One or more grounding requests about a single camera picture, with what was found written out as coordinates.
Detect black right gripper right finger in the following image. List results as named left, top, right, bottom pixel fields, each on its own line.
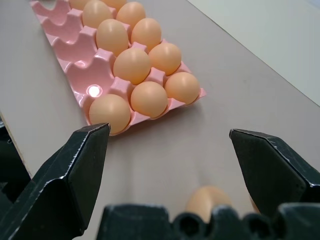
left=229, top=128, right=320, bottom=216

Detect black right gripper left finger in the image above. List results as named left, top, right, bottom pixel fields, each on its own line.
left=0, top=122, right=112, bottom=240

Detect pink plastic egg tray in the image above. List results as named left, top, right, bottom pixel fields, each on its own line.
left=29, top=0, right=208, bottom=137

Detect brown egg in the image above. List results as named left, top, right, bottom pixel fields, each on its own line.
left=113, top=47, right=152, bottom=85
left=164, top=71, right=201, bottom=105
left=148, top=42, right=183, bottom=77
left=99, top=0, right=128, bottom=12
left=116, top=1, right=147, bottom=30
left=130, top=81, right=169, bottom=118
left=130, top=17, right=163, bottom=51
left=68, top=0, right=89, bottom=10
left=185, top=185, right=233, bottom=225
left=82, top=0, right=114, bottom=30
left=95, top=18, right=130, bottom=57
left=88, top=93, right=132, bottom=135

